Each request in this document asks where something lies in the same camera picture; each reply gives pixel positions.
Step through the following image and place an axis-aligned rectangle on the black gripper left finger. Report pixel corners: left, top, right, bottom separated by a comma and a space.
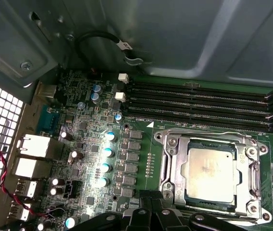
67, 189, 153, 231

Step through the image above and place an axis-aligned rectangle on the silver USB port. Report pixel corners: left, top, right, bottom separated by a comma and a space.
9, 202, 32, 222
13, 179, 39, 200

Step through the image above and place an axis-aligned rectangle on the black open PC case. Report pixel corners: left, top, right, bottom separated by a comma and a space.
0, 0, 273, 231

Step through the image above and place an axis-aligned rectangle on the black RAM slot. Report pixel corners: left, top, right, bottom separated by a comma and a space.
115, 92, 273, 120
118, 73, 273, 101
126, 107, 273, 130
126, 88, 273, 109

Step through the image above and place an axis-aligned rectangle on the silver ethernet port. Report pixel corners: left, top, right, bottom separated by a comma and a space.
16, 134, 64, 161

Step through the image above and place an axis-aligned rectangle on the black fan connector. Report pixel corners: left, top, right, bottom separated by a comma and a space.
63, 180, 76, 200

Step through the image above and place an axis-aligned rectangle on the silver CPU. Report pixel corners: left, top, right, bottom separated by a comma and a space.
183, 139, 243, 208

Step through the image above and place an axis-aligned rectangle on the red black twisted wire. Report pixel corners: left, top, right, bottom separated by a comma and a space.
0, 143, 48, 218

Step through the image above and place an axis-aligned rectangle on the silver port block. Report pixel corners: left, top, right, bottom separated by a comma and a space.
10, 156, 54, 180

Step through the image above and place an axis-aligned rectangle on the gold metal port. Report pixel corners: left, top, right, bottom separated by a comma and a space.
35, 81, 58, 100

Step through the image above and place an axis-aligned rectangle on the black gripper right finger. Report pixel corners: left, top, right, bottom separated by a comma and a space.
151, 190, 249, 231

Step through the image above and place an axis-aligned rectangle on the black wire with white tag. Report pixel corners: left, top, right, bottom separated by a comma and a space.
75, 30, 133, 63

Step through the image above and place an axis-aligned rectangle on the metal socket cover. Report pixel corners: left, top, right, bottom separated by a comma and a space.
159, 131, 263, 217

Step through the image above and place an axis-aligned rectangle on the grey power chip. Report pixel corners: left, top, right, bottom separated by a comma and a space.
128, 141, 142, 151
126, 152, 141, 162
123, 175, 137, 185
124, 163, 139, 174
129, 129, 143, 140
121, 187, 135, 197

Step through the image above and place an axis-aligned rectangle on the CPU socket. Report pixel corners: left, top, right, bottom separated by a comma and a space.
153, 126, 273, 226

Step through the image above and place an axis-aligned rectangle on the blue serial port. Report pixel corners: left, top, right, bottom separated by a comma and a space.
35, 106, 62, 136

